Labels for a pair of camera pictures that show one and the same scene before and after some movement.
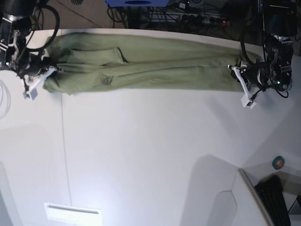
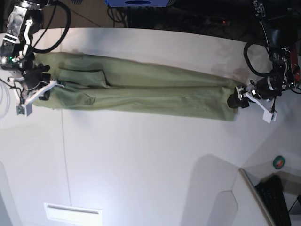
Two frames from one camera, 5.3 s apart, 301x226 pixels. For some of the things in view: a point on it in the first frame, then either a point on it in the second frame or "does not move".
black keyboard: x=270 y=189 does not move
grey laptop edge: x=254 y=192 does not move
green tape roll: x=278 y=162 does not move
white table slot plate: x=71 y=213 does not move
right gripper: x=253 y=77 to x=264 y=91
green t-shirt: x=91 y=62 to x=92 y=83
